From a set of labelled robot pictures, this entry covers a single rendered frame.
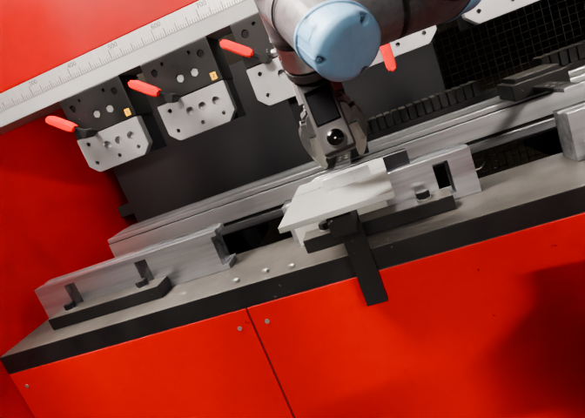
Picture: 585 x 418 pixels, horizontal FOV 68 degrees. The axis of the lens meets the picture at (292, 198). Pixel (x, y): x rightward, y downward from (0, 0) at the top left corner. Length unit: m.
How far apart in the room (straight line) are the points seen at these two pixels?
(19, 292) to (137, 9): 0.75
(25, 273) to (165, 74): 0.67
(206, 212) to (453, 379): 0.74
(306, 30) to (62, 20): 0.67
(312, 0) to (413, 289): 0.55
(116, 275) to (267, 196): 0.43
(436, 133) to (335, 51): 0.73
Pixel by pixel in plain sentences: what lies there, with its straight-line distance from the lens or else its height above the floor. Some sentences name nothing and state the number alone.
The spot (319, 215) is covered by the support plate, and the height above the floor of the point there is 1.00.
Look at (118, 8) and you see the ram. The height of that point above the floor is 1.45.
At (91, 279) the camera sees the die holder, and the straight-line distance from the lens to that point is 1.15.
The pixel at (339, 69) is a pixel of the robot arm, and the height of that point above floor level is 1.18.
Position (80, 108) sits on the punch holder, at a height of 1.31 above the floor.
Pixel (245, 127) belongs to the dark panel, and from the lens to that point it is 1.44.
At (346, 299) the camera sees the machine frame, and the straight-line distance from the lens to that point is 0.84.
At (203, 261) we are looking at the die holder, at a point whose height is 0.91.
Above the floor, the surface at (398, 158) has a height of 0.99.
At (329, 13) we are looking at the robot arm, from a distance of 0.44.
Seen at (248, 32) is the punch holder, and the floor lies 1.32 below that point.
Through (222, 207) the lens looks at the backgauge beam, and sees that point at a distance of 1.22.
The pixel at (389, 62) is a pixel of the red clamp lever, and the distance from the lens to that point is 0.81.
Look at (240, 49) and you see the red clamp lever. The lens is 0.84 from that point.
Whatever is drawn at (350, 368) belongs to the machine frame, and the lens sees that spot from 0.93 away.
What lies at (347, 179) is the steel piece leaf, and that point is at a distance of 0.76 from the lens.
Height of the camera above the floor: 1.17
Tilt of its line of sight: 12 degrees down
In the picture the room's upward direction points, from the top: 21 degrees counter-clockwise
